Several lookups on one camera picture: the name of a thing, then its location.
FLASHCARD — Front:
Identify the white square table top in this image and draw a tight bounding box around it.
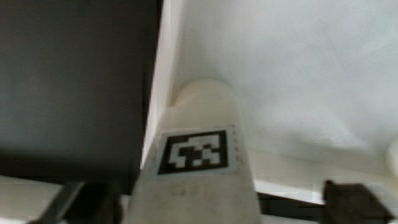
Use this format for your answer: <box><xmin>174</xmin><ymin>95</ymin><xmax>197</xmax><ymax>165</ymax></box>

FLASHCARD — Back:
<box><xmin>148</xmin><ymin>0</ymin><xmax>398</xmax><ymax>201</ymax></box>

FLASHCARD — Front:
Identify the white L-shaped obstacle fence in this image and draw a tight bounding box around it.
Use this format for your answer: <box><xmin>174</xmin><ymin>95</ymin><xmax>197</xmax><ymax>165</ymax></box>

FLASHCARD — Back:
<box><xmin>0</xmin><ymin>176</ymin><xmax>61</xmax><ymax>224</ymax></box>

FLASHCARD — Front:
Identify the white table leg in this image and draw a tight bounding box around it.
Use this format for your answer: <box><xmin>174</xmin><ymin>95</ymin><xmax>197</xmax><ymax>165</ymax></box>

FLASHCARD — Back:
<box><xmin>123</xmin><ymin>79</ymin><xmax>261</xmax><ymax>224</ymax></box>

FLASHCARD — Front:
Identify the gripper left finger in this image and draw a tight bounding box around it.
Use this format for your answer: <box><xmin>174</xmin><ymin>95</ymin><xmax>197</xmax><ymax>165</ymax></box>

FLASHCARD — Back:
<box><xmin>32</xmin><ymin>181</ymin><xmax>123</xmax><ymax>224</ymax></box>

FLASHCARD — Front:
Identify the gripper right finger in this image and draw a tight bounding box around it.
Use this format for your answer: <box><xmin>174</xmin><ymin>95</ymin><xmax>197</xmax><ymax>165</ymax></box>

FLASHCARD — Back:
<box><xmin>320</xmin><ymin>180</ymin><xmax>398</xmax><ymax>224</ymax></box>

